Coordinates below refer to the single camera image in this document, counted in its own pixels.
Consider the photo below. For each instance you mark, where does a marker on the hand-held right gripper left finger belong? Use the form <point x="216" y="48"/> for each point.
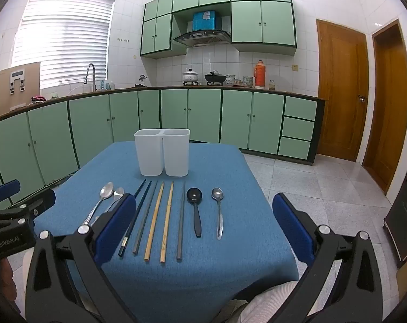
<point x="117" y="228"/>

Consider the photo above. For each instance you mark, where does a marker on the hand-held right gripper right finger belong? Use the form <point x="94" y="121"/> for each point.
<point x="292" y="228"/>

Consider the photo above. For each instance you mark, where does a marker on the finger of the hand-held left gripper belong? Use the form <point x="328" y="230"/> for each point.
<point x="6" y="190"/>
<point x="38" y="202"/>

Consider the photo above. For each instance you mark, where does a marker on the black chopstick with band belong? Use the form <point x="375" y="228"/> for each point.
<point x="140" y="187"/>
<point x="136" y="218"/>

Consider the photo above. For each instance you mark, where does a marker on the grey chopstick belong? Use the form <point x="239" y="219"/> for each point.
<point x="182" y="218"/>
<point x="145" y="218"/>

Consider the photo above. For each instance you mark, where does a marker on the small metal spoon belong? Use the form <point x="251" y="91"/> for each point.
<point x="118" y="193"/>

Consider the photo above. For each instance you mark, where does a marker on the wooden chopstick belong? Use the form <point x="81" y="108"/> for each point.
<point x="167" y="218"/>
<point x="155" y="218"/>

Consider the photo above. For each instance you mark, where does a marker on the large metal spoon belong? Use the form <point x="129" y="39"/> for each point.
<point x="106" y="190"/>

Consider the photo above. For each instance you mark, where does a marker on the white plastic utensil holder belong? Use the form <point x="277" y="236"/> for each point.
<point x="149" y="154"/>

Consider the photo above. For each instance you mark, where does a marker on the black plastic spoon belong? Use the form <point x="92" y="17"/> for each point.
<point x="192" y="195"/>

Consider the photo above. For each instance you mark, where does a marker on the slim metal spoon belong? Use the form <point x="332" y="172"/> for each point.
<point x="217" y="193"/>

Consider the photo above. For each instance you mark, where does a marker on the person's left hand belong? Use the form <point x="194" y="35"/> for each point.
<point x="6" y="276"/>

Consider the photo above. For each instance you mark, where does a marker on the person's left leg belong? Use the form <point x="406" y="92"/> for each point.
<point x="26" y="269"/>

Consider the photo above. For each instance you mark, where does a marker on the person's leg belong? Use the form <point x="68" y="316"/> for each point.
<point x="274" y="302"/>
<point x="26" y="269"/>

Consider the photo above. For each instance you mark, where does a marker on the person's right leg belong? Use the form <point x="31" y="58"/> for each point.
<point x="274" y="302"/>

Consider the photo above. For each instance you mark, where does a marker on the wooden board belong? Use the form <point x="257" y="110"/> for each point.
<point x="3" y="97"/>

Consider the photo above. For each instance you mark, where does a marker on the red cloth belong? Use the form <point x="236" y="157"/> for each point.
<point x="38" y="99"/>

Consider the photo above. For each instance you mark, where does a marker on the blue tablecloth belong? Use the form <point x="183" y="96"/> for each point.
<point x="207" y="276"/>

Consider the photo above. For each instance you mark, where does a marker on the dark cabinet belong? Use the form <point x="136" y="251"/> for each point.
<point x="405" y="222"/>

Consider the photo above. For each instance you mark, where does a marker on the bottles by sink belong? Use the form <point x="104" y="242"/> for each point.
<point x="107" y="85"/>

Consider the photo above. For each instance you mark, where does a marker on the metal kitchen faucet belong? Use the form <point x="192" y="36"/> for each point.
<point x="90" y="70"/>

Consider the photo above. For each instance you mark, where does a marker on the green base cabinets with countertop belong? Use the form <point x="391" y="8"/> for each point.
<point x="203" y="114"/>

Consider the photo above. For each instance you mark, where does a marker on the glass jar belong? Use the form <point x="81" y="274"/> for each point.
<point x="272" y="85"/>

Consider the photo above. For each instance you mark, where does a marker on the metal kettle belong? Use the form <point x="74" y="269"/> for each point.
<point x="142" y="80"/>

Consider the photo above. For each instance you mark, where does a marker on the patterned ceramic bowls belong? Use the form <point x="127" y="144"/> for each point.
<point x="248" y="81"/>

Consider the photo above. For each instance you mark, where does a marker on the orange thermos flask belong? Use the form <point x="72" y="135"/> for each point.
<point x="259" y="75"/>

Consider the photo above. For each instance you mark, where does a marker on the stack of small bowls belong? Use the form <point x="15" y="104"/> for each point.
<point x="230" y="80"/>

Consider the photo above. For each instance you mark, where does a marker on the white window blinds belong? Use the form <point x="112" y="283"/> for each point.
<point x="65" y="40"/>

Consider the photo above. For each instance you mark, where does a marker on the black wok with lid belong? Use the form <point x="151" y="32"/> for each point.
<point x="215" y="78"/>

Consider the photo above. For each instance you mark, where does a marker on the white cooking pot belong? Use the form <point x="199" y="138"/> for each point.
<point x="190" y="75"/>

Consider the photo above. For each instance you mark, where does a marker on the black range hood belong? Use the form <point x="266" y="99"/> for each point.
<point x="200" y="37"/>

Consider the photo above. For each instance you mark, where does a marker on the blue film-wrapped hood chimney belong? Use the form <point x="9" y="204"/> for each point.
<point x="207" y="21"/>

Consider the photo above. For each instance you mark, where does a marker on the green wall cabinets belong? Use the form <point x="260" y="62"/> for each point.
<point x="264" y="20"/>

